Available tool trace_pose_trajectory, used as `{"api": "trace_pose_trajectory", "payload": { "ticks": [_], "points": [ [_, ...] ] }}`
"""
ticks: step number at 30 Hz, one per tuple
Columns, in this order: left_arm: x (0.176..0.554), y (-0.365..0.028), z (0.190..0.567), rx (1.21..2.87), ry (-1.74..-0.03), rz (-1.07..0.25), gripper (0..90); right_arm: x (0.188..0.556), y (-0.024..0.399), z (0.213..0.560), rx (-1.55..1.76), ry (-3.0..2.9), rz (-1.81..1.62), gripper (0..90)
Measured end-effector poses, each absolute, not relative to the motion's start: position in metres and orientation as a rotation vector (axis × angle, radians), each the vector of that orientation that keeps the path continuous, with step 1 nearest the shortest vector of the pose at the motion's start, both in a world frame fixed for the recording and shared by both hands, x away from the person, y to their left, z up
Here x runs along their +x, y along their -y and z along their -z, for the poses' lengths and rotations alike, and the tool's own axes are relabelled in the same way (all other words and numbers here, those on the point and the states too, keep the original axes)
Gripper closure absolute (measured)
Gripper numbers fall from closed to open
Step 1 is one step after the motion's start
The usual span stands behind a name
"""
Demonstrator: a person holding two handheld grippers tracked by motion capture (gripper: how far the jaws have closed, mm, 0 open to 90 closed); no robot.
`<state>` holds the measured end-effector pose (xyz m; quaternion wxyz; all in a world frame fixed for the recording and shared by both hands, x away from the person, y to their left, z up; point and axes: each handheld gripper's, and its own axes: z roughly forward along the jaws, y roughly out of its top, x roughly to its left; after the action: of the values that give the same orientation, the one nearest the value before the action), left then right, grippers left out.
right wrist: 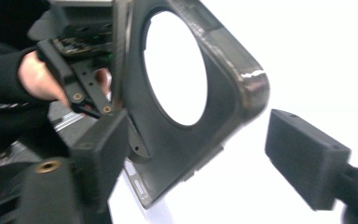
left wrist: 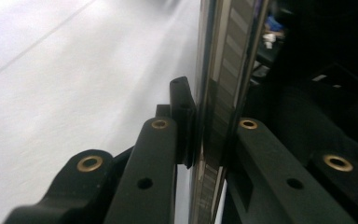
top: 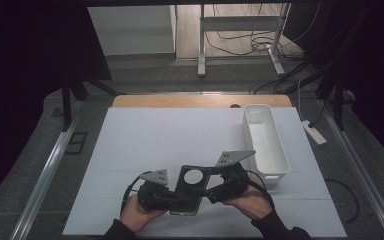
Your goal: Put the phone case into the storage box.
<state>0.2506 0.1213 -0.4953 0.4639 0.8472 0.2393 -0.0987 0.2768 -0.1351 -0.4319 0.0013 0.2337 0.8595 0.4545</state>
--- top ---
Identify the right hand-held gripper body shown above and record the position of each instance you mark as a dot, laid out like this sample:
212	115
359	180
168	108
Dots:
236	176

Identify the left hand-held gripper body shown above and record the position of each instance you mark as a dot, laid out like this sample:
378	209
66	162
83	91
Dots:
155	196

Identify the black phone case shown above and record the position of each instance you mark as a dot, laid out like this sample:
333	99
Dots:
190	191

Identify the person's left hand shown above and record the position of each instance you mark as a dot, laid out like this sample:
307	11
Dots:
135	215

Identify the person's right hand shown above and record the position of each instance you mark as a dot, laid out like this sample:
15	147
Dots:
255	201

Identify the white plastic bin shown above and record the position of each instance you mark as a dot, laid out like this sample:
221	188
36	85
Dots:
266	143

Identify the white table cover board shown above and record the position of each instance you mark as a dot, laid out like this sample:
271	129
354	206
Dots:
166	140

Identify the wooden desk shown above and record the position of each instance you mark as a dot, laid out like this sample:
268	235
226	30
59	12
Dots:
180	100

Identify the white power strip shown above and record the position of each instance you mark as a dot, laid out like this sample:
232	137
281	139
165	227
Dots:
314	132

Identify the black stand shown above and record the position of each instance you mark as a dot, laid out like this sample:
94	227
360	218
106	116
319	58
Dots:
338	103
67	103

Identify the white cabinet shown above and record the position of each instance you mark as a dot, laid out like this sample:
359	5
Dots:
131	30

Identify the black curtain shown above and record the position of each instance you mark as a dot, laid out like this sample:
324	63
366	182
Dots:
373	66
30	66

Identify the metal floor rail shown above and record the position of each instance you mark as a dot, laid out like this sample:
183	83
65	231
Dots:
360	173
46	173

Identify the white desk frame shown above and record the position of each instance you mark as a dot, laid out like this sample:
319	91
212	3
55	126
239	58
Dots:
240	24

